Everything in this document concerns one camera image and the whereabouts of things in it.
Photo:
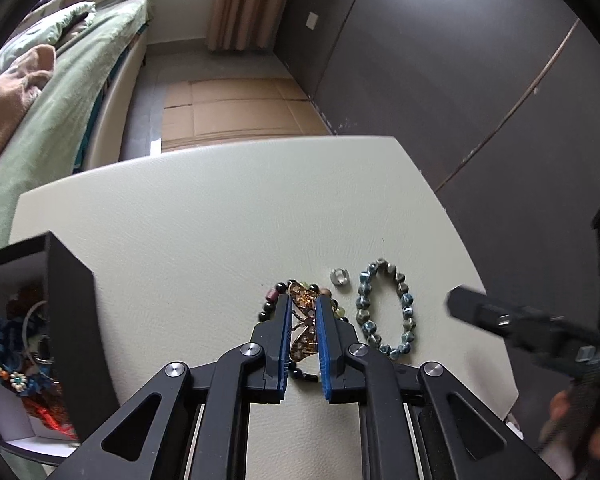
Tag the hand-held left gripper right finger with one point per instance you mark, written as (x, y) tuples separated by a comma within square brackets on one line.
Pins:
[(325, 350)]

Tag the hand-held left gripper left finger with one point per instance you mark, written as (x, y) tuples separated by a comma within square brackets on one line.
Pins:
[(282, 350)]

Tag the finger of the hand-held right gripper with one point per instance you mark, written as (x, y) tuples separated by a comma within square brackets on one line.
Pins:
[(480, 310)]

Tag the gold butterfly brooch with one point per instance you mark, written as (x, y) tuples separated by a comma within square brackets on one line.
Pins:
[(304, 330)]

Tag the black jewelry box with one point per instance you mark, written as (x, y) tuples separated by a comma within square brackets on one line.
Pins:
[(75, 335)]

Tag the heap of jewelry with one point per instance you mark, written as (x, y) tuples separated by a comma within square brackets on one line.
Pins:
[(15, 380)]

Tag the person's right hand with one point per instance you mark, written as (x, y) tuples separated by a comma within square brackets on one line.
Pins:
[(560, 407)]

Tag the white leather ottoman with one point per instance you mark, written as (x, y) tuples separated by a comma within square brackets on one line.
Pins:
[(205, 210)]

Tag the flattened cardboard sheets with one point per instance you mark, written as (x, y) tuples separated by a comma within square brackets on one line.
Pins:
[(230, 110)]

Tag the grey wardrobe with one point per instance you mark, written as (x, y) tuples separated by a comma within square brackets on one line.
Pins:
[(430, 60)]

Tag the bed with green cover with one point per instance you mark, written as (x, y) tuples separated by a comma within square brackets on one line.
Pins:
[(55, 110)]

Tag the pink curtain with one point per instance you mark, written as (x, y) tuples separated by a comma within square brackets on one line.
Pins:
[(250, 5)]

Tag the pale green patterned duvet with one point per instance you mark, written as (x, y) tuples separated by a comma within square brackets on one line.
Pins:
[(45, 25)]

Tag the white bed frame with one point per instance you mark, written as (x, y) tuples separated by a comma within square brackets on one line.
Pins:
[(115, 110)]

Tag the white wall outlet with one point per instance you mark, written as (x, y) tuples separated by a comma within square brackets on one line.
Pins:
[(311, 20)]

